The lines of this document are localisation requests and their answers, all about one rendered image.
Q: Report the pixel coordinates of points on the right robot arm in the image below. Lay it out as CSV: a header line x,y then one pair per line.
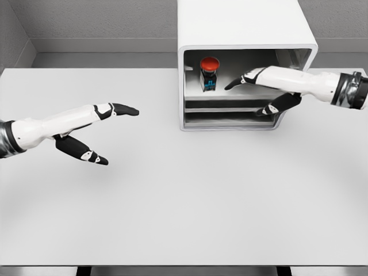
x,y
342,87

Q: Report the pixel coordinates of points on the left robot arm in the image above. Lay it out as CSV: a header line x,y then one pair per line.
x,y
20,135

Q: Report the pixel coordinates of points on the white tabletop storage cabinet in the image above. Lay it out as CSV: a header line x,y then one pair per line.
x,y
244,43

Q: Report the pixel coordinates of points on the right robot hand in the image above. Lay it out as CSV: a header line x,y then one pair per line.
x,y
276,77

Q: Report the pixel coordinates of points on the red button load switch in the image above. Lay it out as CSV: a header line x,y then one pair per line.
x,y
209,75

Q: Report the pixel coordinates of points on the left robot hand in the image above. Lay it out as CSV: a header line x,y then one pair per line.
x,y
72,117

